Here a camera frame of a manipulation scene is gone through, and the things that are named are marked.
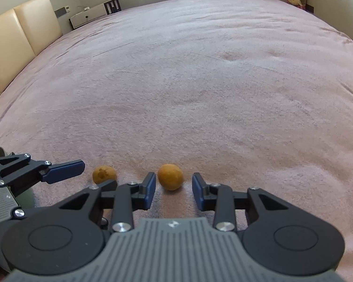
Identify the small black object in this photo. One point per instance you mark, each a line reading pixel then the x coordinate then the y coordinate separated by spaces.
pixel 311 8

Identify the cream padded headboard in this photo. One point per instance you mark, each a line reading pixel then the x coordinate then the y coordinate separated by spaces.
pixel 20 35

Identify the black white shelf unit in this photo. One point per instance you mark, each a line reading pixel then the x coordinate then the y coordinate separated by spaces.
pixel 113 6

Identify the white nightstand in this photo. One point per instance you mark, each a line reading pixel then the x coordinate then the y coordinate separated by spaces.
pixel 86 16

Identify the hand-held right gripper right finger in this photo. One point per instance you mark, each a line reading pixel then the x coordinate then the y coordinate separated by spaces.
pixel 197 191

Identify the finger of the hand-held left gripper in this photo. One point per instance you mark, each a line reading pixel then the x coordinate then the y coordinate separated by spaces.
pixel 64 170
pixel 18 213

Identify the pink blanket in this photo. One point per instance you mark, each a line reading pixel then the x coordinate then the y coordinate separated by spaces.
pixel 194 94

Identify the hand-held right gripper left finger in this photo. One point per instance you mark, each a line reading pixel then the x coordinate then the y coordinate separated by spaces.
pixel 149 189

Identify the brown kiwi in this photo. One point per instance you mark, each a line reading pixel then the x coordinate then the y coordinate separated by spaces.
pixel 104 174
pixel 170 177

